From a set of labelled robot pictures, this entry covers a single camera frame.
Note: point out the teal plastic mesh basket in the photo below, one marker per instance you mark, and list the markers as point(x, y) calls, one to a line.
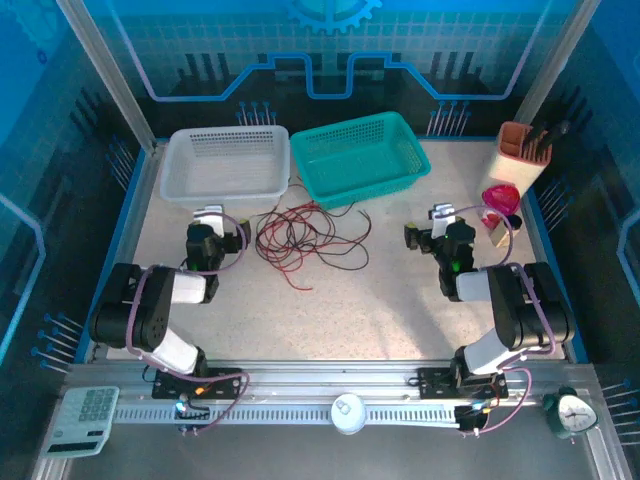
point(350, 175)

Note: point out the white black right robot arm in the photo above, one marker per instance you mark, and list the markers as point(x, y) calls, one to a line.
point(475, 286)

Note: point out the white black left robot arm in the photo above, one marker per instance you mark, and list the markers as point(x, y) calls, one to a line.
point(187, 289)

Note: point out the white plastic mesh basket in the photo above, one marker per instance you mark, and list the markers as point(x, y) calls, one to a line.
point(225, 190)

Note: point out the tan bottle with black cap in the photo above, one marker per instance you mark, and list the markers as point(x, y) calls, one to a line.
point(500, 237)

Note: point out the small red item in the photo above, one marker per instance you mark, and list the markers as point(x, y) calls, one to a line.
point(492, 220)

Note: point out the pink heart-shaped container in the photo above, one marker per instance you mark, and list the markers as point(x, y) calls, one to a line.
point(501, 197)

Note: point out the white terracotta utensil holder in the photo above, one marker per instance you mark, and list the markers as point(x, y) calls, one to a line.
point(507, 172)

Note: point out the small circuit board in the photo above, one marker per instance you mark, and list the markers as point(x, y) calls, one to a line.
point(186, 409)
point(472, 412)

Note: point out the green alarm clock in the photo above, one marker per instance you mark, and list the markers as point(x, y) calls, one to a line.
point(575, 415)

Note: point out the pale green calculator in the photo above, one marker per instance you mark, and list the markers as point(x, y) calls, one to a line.
point(85, 415)

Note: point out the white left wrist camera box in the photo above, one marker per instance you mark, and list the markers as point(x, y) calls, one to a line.
point(212, 220)

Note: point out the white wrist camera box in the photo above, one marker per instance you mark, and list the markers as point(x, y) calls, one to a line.
point(442, 217)
point(212, 220)

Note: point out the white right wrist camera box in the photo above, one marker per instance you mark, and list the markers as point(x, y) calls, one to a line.
point(442, 217)

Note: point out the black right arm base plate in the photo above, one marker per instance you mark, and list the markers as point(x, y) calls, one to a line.
point(435, 382)

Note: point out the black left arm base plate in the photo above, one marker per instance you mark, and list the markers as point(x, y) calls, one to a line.
point(225, 382)

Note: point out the aluminium front rail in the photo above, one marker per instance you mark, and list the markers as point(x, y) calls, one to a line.
point(325, 380)

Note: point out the aluminium frame post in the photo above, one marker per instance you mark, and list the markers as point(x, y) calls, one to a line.
point(550, 60)
point(114, 75)

